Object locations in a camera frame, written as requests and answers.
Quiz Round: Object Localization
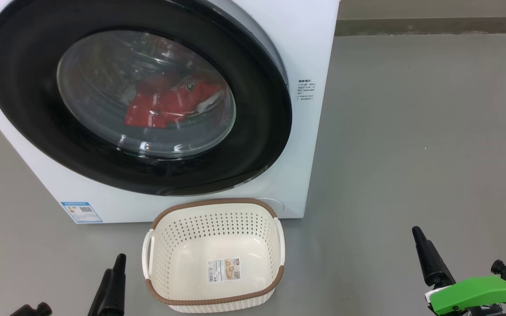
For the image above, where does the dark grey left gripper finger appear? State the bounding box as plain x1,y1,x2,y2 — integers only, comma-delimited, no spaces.
106,254,127,316
88,269,113,316

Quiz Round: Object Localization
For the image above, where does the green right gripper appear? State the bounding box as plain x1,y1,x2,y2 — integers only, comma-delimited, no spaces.
412,226,506,316

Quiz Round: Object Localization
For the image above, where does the red and white garment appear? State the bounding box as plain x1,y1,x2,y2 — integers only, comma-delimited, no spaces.
124,75,225,129

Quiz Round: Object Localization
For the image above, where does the white cloth garment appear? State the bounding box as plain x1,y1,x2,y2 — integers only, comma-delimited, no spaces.
196,93,224,114

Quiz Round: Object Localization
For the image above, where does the black round washer door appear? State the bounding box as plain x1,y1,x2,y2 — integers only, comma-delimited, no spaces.
0,0,293,197

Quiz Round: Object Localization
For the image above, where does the cream perforated laundry basket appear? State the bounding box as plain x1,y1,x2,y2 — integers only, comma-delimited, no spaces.
142,198,286,313

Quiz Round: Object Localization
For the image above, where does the printed product label sticker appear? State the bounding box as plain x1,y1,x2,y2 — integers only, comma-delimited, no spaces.
208,258,241,284

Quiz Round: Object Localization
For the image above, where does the white front-load washing machine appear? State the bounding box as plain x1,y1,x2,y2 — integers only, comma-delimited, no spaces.
0,0,340,224

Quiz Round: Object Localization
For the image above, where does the blue energy label sticker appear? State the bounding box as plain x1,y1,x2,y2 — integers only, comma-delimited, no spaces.
61,201,103,223

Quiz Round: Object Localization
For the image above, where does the round white filter cover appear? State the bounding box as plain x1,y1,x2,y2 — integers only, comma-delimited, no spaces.
257,198,285,215

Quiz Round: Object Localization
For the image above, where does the printed instruction text label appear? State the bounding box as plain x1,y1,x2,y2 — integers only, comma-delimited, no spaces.
297,79,316,102

